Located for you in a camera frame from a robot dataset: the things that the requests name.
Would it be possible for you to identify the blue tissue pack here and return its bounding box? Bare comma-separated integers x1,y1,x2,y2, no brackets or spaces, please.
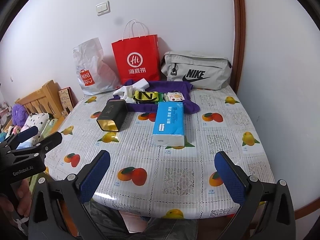
152,102,186,147

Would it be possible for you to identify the dark tin box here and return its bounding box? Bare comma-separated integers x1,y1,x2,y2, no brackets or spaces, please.
96,99,128,132

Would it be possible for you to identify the person's left hand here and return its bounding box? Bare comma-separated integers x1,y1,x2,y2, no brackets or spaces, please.
0,179,32,224

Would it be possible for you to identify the light green bedsheet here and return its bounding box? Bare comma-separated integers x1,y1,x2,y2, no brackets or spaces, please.
42,119,60,138

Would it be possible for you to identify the yellow pouch with black strap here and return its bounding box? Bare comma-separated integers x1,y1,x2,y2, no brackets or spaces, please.
132,91,160,105

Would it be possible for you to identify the grey waist bag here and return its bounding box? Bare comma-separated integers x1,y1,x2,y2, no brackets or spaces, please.
160,51,233,90

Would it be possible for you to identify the small printed snack packet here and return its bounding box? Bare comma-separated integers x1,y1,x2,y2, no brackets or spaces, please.
167,92,186,103

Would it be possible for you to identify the white wall light switch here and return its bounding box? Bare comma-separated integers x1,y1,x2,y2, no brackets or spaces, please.
96,1,110,16

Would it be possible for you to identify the white dotted pillow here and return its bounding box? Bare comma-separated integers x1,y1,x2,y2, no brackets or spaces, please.
21,112,52,133

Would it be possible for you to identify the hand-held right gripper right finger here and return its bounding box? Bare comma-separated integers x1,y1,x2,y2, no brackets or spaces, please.
214,151,297,240

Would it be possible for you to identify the red paper bag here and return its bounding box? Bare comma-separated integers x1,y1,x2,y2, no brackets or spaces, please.
111,19,161,85

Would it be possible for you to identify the patterned cover book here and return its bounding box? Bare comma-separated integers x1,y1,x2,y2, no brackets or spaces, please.
58,87,74,109

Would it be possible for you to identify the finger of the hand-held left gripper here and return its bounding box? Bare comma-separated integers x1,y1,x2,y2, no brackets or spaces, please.
0,126,40,153
5,131,63,160

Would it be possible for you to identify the purple plush toy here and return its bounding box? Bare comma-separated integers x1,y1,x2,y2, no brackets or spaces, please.
12,104,29,127

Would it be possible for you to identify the brown wooden door frame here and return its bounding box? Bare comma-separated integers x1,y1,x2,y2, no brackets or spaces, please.
230,0,247,93

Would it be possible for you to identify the purple towel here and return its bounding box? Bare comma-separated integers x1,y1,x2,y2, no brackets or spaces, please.
122,79,201,114

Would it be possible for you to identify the white plastic shopping bag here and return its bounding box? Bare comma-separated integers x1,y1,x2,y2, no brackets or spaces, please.
72,37,122,96

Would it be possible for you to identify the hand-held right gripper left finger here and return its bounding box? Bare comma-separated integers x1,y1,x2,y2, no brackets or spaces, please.
27,150,112,240

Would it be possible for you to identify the wooden headboard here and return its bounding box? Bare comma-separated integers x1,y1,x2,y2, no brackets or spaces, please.
15,80,65,120

